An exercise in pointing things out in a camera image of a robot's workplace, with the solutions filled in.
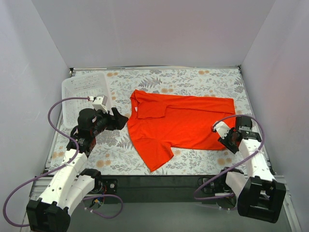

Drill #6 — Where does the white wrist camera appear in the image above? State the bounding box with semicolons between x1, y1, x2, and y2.
213;121;231;139
88;95;108;113

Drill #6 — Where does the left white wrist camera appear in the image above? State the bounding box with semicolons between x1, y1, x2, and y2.
88;95;108;113

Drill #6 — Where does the aluminium frame rail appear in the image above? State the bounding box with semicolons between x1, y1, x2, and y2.
19;175;302;232

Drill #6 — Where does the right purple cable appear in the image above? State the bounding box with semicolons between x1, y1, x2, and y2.
193;115;266;211

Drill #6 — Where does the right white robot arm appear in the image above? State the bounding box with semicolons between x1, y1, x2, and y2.
213;116;286;223

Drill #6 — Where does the white plastic laundry basket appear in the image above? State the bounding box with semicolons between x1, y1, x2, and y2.
62;72;113;129

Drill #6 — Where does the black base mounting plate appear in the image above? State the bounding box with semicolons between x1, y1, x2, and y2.
90;175;212;203

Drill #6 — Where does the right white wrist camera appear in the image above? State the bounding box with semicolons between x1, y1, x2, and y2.
213;121;231;139

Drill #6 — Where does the orange t shirt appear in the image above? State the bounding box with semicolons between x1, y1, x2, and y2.
127;90;236;172

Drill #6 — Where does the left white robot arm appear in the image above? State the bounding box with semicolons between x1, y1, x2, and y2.
26;107;128;232

